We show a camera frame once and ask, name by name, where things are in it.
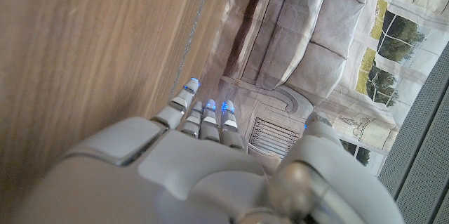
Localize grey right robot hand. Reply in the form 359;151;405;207
6;77;406;224

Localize grey tape outline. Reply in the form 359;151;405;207
170;0;215;98

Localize printed living room backdrop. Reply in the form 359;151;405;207
196;0;449;178

